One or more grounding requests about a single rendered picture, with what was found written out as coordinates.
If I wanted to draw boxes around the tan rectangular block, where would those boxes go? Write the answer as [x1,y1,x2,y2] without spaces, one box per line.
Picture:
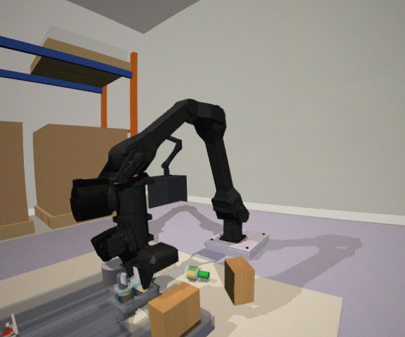
[224,256,255,306]
[147,282,201,337]

